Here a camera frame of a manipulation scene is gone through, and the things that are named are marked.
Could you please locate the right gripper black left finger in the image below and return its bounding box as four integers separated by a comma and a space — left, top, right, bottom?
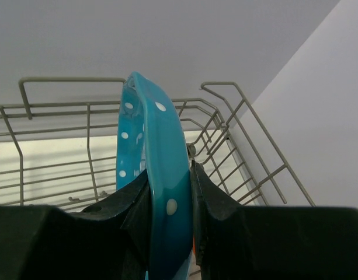
0, 172, 151, 279

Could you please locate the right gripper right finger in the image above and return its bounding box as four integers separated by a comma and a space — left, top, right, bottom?
190, 162, 358, 279

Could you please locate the blue polka dot plate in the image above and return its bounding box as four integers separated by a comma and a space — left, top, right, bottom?
116, 72, 193, 279

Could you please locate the grey wire dish rack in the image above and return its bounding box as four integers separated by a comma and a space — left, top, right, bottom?
0, 77, 314, 212

